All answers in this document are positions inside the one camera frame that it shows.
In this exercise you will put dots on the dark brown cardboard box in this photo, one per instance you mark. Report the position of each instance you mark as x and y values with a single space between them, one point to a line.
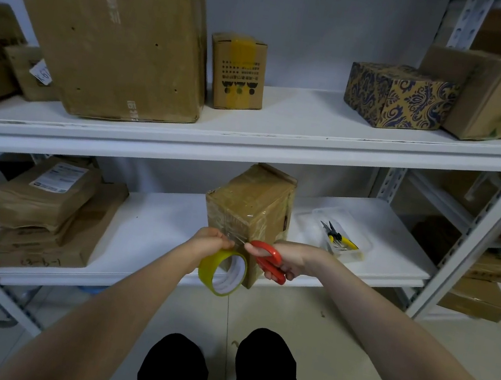
494 268

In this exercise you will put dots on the person's right thumb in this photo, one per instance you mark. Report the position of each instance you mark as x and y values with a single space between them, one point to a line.
257 249

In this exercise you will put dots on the blue patterned gift box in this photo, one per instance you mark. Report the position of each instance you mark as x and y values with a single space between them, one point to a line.
398 97

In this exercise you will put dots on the person's left leg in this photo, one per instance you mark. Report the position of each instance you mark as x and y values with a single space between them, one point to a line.
171 374

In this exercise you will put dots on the large brown cardboard box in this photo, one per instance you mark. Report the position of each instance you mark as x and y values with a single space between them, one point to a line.
116 47

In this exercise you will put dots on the white metal shelving unit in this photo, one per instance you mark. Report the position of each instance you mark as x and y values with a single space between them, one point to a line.
314 117

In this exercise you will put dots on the cardboard box with green print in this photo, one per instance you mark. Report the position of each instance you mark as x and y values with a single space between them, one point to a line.
488 97

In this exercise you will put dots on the person's left forearm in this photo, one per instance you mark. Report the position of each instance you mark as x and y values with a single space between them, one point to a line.
112 317

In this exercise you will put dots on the person's right hand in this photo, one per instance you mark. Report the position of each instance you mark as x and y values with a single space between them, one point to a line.
294 260

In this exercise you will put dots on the person's left hand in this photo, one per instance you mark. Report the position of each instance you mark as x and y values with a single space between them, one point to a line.
204 244

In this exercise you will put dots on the low brown cardboard box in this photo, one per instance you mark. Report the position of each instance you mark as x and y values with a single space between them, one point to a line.
479 299

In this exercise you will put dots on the clear plastic tray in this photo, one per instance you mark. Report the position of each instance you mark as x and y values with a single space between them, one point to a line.
357 230

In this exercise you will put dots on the yellow tape roll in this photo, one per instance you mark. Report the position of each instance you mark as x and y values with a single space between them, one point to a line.
223 273

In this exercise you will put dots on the adjacent white shelving unit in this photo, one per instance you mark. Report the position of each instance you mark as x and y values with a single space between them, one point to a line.
447 204

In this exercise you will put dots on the small cardboard box white sticker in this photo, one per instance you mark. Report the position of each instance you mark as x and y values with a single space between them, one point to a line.
25 71

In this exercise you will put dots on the tape-wrapped brown cardboard box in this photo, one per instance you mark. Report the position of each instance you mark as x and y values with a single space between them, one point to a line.
253 202

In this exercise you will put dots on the person's left thumb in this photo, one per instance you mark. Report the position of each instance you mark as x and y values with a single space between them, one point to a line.
224 242

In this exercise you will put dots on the small box with yellow tape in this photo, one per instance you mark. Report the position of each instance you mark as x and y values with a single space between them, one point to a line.
237 76

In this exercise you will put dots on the flat brown cardboard parcel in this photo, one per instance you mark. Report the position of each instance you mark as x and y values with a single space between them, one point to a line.
82 236

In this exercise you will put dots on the person's right forearm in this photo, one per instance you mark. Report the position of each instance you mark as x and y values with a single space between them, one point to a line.
400 349

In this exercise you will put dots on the brown parcel with white label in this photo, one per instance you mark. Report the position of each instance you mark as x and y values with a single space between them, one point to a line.
41 197

